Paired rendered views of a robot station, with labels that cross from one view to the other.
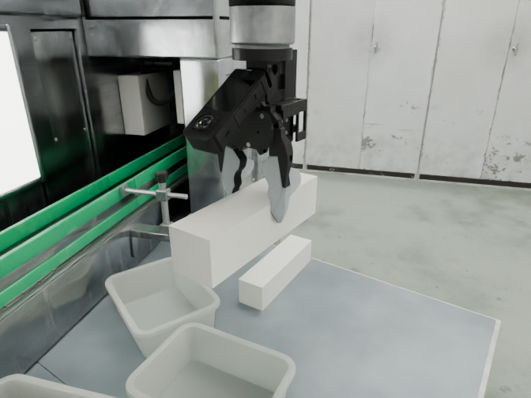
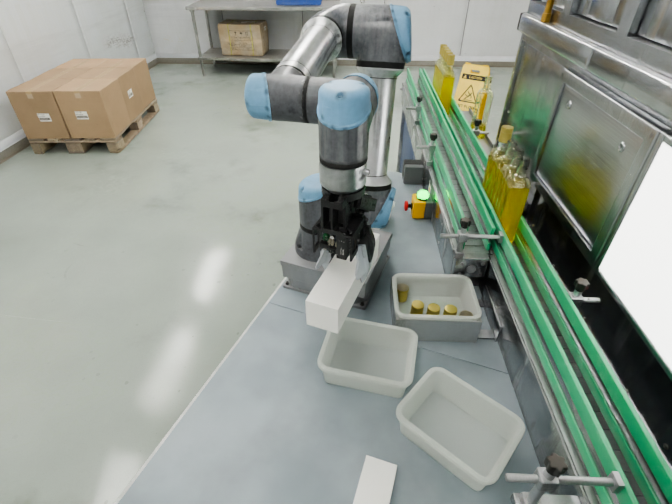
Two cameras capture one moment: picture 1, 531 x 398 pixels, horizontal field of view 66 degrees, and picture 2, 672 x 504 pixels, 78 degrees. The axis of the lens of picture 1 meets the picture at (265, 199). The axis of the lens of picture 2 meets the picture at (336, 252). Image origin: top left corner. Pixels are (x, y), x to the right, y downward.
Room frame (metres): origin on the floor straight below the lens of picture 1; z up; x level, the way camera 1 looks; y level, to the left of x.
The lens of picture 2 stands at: (1.09, -0.14, 1.61)
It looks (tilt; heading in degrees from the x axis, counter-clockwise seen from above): 38 degrees down; 167
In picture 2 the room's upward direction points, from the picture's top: straight up
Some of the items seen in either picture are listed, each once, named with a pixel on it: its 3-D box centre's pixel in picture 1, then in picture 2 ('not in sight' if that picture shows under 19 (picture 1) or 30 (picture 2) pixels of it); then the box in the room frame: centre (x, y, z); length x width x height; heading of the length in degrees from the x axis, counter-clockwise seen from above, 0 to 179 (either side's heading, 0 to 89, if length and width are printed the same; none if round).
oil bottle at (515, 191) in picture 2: not in sight; (510, 208); (0.20, 0.58, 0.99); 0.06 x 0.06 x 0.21; 75
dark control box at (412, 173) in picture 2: not in sight; (412, 172); (-0.44, 0.55, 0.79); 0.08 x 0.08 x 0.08; 75
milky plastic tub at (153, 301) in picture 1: (162, 306); (456, 428); (0.69, 0.21, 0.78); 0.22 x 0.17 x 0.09; 35
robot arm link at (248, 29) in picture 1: (260, 28); (344, 173); (0.51, 0.01, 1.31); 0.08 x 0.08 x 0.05
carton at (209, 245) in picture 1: (254, 218); (345, 275); (0.49, 0.02, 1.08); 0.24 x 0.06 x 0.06; 146
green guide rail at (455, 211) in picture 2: not in sight; (425, 126); (-0.61, 0.66, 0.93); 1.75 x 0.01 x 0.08; 165
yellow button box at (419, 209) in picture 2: not in sight; (420, 206); (-0.17, 0.47, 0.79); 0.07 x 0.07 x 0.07; 75
